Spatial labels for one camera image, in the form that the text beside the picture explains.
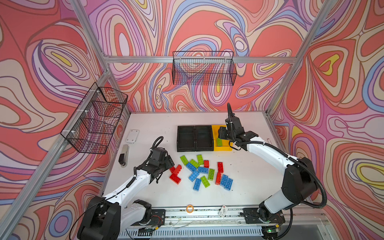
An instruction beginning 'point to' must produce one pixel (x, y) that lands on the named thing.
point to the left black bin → (186, 138)
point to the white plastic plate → (132, 136)
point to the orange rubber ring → (190, 208)
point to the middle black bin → (204, 140)
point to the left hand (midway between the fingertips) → (171, 161)
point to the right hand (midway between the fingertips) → (224, 134)
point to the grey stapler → (124, 157)
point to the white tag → (223, 211)
